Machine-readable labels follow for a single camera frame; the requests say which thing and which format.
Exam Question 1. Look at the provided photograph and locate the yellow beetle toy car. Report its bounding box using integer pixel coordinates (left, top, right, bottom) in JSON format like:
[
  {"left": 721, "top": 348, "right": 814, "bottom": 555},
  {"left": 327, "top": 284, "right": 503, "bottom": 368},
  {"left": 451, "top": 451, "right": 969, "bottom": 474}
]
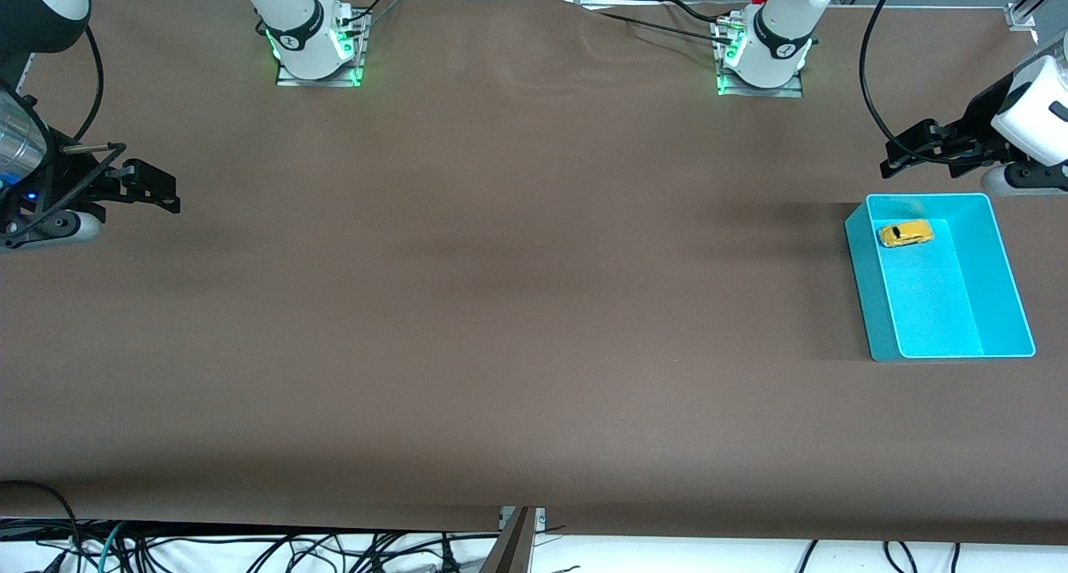
[{"left": 878, "top": 219, "right": 935, "bottom": 249}]

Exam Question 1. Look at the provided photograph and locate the turquoise plastic bin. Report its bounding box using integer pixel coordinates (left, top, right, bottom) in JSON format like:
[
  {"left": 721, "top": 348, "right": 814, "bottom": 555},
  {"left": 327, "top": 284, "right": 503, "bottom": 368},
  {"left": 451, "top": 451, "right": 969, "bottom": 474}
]
[{"left": 844, "top": 193, "right": 1036, "bottom": 363}]

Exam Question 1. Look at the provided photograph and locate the brown table cover sheet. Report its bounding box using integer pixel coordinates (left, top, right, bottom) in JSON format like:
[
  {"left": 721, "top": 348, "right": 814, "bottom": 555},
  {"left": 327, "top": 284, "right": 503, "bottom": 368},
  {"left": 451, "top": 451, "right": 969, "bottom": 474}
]
[{"left": 0, "top": 0, "right": 1068, "bottom": 547}]

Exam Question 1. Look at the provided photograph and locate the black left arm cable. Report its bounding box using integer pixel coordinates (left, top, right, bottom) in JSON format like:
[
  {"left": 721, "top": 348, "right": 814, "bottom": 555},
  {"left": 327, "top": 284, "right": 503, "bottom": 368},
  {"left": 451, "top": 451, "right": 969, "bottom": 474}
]
[{"left": 859, "top": 0, "right": 914, "bottom": 153}]

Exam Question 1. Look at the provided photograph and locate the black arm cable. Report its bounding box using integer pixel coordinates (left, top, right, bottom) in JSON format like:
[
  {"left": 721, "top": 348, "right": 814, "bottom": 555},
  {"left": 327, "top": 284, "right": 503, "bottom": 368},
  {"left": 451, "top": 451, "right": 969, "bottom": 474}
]
[
  {"left": 71, "top": 24, "right": 105, "bottom": 143},
  {"left": 859, "top": 0, "right": 914, "bottom": 153}
]

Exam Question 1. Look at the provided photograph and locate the aluminium corner bracket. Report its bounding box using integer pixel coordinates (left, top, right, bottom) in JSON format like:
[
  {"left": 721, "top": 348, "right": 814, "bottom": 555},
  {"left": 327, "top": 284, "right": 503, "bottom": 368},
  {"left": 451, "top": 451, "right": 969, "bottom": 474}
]
[{"left": 1005, "top": 0, "right": 1068, "bottom": 32}]

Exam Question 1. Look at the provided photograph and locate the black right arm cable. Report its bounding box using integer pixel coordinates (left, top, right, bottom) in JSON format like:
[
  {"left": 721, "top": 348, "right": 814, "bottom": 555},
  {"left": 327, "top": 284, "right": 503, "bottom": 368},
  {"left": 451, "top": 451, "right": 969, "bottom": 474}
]
[{"left": 71, "top": 24, "right": 105, "bottom": 143}]

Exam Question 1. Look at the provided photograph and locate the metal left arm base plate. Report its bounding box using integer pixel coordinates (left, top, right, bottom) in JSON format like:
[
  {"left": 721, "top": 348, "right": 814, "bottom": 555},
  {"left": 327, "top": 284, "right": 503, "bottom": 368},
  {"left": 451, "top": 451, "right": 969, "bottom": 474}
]
[{"left": 715, "top": 18, "right": 804, "bottom": 99}]

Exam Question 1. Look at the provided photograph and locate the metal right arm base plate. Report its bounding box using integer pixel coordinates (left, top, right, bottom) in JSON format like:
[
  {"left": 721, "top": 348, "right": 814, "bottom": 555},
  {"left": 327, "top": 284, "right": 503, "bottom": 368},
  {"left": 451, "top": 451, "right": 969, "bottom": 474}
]
[{"left": 275, "top": 10, "right": 365, "bottom": 88}]

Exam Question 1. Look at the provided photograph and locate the black cable across table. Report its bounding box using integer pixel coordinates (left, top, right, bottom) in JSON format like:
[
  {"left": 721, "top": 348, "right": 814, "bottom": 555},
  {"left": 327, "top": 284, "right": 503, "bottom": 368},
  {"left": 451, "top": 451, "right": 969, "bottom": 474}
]
[{"left": 567, "top": 0, "right": 739, "bottom": 48}]

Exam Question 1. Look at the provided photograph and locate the black looped floor cable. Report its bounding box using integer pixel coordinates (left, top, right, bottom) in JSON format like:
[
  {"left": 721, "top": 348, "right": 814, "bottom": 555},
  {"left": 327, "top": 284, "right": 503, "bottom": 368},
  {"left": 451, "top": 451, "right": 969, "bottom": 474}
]
[{"left": 0, "top": 480, "right": 84, "bottom": 573}]

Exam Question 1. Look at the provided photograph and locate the green floor cable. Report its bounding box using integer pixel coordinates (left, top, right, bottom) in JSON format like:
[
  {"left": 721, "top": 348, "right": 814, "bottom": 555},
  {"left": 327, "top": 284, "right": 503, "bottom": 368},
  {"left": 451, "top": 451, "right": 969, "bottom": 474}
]
[{"left": 96, "top": 521, "right": 128, "bottom": 573}]

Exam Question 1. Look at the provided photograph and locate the aluminium frame profile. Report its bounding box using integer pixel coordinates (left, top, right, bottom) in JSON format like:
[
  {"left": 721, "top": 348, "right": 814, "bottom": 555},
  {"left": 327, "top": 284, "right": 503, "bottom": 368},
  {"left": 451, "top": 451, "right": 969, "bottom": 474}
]
[{"left": 480, "top": 506, "right": 547, "bottom": 573}]

